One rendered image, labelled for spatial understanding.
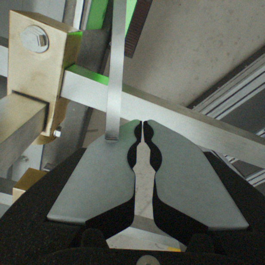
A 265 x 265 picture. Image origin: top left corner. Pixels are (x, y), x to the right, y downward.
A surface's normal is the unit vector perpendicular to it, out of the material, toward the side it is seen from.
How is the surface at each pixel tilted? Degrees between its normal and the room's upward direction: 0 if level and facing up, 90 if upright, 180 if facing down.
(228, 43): 0
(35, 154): 0
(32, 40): 0
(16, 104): 90
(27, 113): 90
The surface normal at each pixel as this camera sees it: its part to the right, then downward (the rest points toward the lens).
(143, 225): 0.36, -0.80
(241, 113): -0.04, 0.51
